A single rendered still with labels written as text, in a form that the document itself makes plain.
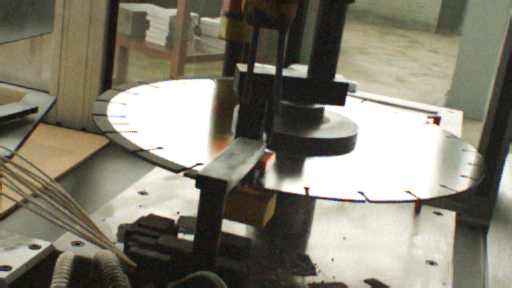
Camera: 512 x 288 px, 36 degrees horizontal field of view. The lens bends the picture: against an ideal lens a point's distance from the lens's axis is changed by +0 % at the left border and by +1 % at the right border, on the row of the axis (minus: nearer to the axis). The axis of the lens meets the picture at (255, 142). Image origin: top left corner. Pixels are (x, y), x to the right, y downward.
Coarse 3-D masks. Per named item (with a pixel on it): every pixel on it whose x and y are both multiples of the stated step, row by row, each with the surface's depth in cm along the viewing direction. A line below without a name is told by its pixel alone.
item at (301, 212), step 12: (276, 204) 68; (288, 204) 68; (300, 204) 68; (312, 204) 69; (276, 216) 68; (288, 216) 68; (300, 216) 69; (312, 216) 70; (252, 228) 70; (264, 228) 69; (276, 228) 69; (288, 228) 69; (300, 228) 69; (276, 240) 69; (288, 240) 69; (300, 240) 70
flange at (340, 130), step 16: (288, 112) 66; (304, 112) 66; (320, 112) 67; (288, 128) 64; (304, 128) 65; (320, 128) 66; (336, 128) 66; (352, 128) 68; (288, 144) 64; (304, 144) 64; (320, 144) 64; (336, 144) 65
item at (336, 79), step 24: (336, 24) 57; (312, 48) 59; (336, 48) 58; (240, 72) 57; (264, 72) 58; (288, 72) 59; (312, 72) 59; (240, 96) 58; (264, 96) 58; (288, 96) 58; (312, 96) 59; (336, 96) 59; (240, 120) 59; (264, 120) 59
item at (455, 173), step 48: (144, 96) 72; (192, 96) 74; (144, 144) 58; (192, 144) 60; (384, 144) 68; (432, 144) 70; (288, 192) 53; (336, 192) 54; (384, 192) 56; (432, 192) 57
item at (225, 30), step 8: (224, 16) 94; (232, 16) 94; (224, 24) 94; (232, 24) 94; (240, 24) 94; (224, 32) 95; (232, 32) 94; (240, 32) 94; (248, 32) 95; (224, 40) 95; (232, 40) 94; (240, 40) 94; (248, 40) 95
